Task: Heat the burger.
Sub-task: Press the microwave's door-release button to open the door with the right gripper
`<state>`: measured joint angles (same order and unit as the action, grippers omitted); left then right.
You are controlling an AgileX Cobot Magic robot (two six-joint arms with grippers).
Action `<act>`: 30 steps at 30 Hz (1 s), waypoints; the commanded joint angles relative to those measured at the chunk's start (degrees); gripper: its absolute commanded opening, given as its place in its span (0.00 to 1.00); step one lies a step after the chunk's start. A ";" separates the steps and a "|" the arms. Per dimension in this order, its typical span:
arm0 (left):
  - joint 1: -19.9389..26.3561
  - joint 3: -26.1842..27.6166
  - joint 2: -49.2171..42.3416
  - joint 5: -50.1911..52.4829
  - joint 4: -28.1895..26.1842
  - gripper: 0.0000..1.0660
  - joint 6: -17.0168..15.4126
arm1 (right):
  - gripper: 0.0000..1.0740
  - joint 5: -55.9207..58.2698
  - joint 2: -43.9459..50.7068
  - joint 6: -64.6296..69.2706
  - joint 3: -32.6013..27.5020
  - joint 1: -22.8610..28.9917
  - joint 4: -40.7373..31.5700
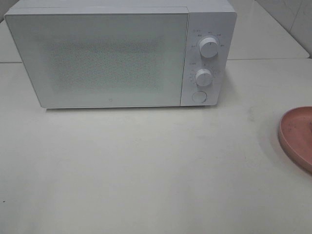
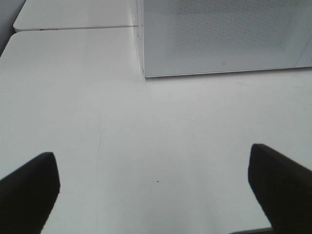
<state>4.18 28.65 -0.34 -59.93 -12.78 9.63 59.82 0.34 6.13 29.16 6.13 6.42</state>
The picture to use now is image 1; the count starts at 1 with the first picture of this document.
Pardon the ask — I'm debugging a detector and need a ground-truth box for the white microwave door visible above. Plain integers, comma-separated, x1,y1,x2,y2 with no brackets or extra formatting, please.
5,8,188,108

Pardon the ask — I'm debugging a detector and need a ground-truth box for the round white door button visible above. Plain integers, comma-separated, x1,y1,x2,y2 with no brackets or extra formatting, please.
192,91,207,103

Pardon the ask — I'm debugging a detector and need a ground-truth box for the white microwave knob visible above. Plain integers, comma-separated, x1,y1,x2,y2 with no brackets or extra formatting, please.
198,35,219,59
195,69,214,87

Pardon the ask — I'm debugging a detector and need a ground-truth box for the upper white microwave knob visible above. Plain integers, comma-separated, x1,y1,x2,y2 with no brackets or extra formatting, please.
198,35,219,59

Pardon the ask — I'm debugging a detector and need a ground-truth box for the pink round plate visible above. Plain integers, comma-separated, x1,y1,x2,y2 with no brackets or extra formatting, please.
278,106,312,173

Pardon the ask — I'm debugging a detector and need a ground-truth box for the lower white microwave knob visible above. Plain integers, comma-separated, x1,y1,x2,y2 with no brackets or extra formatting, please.
195,69,214,87

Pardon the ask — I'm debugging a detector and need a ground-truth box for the white microwave oven body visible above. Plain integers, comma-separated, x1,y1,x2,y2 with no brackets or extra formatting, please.
4,0,237,106

